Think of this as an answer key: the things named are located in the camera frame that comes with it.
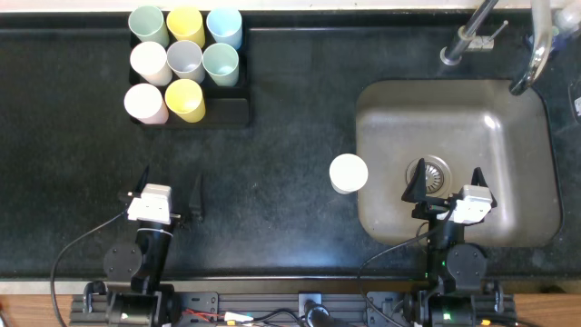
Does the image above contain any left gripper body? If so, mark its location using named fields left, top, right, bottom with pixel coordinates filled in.
left=117, top=191, right=192, bottom=225

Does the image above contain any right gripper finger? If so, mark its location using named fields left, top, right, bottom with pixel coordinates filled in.
left=470, top=166, right=498, bottom=208
left=401, top=157, right=428, bottom=204

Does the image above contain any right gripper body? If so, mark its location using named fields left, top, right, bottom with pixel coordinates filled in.
left=411, top=195, right=458, bottom=222

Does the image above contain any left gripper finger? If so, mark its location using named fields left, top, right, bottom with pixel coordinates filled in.
left=188, top=171, right=206, bottom=223
left=134, top=164, right=152, bottom=193

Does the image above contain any white cup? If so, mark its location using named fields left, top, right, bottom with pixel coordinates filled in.
left=329, top=153, right=369, bottom=195
left=129, top=41, right=173, bottom=87

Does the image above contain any steel sink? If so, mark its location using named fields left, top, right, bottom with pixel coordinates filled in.
left=355, top=79, right=563, bottom=249

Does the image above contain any pink cup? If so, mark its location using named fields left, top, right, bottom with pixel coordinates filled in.
left=123, top=83, right=170, bottom=125

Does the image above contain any yellow cup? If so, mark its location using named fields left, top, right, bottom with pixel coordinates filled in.
left=163, top=78, right=207, bottom=124
left=165, top=5, right=206, bottom=49

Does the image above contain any black tray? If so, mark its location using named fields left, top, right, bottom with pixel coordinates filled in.
left=128, top=17, right=251, bottom=130

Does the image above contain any grey cup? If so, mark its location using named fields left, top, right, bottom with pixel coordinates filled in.
left=166, top=39, right=206, bottom=84

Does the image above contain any green cup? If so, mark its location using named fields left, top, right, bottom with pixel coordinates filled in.
left=128, top=5, right=171, bottom=48
left=202, top=42, right=241, bottom=87

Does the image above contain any steel tap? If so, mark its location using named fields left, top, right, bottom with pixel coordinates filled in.
left=438, top=0, right=555, bottom=96

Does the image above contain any blue soap bottle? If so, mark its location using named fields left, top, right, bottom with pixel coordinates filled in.
left=526, top=2, right=581, bottom=54

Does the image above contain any blue cup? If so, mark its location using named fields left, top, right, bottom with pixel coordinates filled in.
left=205, top=6, right=243, bottom=50

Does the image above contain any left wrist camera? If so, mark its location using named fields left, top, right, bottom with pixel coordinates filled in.
left=126, top=183, right=173, bottom=225

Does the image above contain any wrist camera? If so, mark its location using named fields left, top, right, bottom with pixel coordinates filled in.
left=126, top=183, right=173, bottom=225
left=447, top=184, right=494, bottom=225

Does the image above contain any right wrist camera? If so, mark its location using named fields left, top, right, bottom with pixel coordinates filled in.
left=447, top=184, right=494, bottom=225

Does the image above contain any black cable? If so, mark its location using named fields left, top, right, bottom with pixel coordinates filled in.
left=49, top=211, right=131, bottom=327
left=356, top=199, right=458, bottom=327

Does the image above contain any mounting rail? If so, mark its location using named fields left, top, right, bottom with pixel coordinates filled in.
left=70, top=281, right=518, bottom=327

